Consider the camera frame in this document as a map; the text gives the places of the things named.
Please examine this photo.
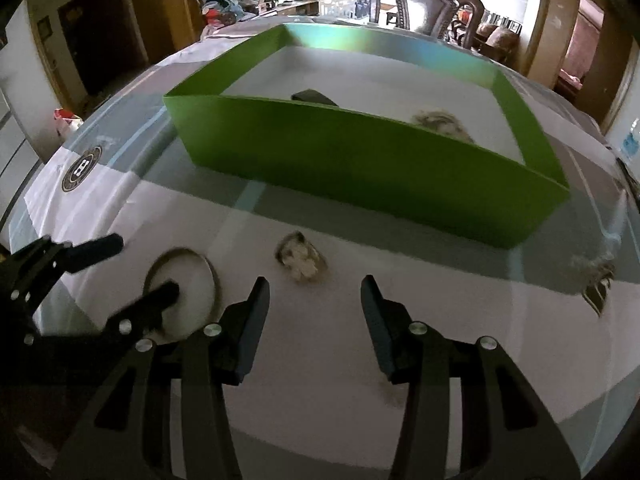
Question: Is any wooden armchair with clothes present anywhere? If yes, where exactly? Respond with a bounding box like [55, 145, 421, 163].
[197, 0, 246, 26]

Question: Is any wooden sofa with cushions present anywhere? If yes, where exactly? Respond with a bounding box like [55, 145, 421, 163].
[475, 10, 523, 66]

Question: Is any plastic water bottle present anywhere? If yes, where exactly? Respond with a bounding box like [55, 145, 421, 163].
[620, 117, 640, 161]

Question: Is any green cardboard box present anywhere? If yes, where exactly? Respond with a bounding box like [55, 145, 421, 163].
[163, 22, 571, 248]

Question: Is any dark wooden dining chair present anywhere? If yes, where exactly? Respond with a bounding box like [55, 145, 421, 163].
[368, 0, 487, 46]

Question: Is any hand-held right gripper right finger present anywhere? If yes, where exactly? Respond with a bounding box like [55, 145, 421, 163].
[360, 275, 583, 480]

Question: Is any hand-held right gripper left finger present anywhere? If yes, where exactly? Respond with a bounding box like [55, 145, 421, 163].
[50, 276, 271, 480]

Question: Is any white play fence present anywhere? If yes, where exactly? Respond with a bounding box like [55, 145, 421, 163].
[317, 0, 373, 23]

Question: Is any thin bangle with flower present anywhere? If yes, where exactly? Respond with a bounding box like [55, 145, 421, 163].
[143, 247, 221, 343]

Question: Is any clear crystal bead bracelet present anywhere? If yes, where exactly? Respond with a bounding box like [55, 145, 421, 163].
[274, 231, 329, 283]

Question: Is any pink plastic bag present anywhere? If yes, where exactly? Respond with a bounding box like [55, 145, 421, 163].
[54, 108, 83, 138]

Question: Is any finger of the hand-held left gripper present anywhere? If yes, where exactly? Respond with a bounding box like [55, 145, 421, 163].
[7, 233, 125, 307]
[97, 281, 181, 348]

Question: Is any wooden television cabinet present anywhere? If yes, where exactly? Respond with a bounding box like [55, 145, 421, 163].
[250, 0, 321, 18]

